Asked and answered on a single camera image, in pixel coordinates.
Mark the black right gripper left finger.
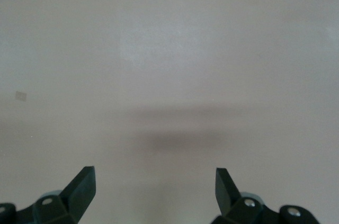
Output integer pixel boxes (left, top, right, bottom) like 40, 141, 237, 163
0, 166, 96, 224

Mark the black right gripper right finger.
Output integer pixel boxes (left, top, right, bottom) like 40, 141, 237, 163
215, 167, 319, 224

